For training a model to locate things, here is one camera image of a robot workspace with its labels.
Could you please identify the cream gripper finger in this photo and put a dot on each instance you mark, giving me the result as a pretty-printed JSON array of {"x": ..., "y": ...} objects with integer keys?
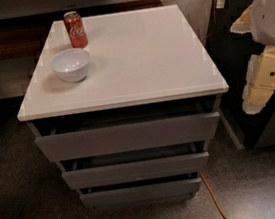
[
  {"x": 260, "y": 81},
  {"x": 244, "y": 23}
]

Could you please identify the grey top drawer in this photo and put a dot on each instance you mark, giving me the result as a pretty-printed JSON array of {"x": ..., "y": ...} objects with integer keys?
[{"x": 100, "y": 134}]

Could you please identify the grey drawer cabinet white top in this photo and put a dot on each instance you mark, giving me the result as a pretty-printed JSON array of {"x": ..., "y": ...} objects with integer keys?
[{"x": 140, "y": 61}]

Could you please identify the red coca-cola can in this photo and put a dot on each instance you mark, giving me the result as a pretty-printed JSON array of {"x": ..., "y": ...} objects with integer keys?
[{"x": 74, "y": 26}]

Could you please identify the grey middle drawer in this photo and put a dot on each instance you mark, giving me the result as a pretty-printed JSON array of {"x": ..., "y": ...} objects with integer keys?
[{"x": 158, "y": 162}]

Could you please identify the black cabinet on right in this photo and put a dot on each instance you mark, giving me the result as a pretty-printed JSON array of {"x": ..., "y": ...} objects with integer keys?
[{"x": 242, "y": 45}]

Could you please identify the white bowl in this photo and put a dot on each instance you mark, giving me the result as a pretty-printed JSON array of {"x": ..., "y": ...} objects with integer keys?
[{"x": 71, "y": 65}]

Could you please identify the dark wooden bench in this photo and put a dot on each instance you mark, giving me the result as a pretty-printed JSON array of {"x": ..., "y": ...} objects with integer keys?
[{"x": 25, "y": 36}]

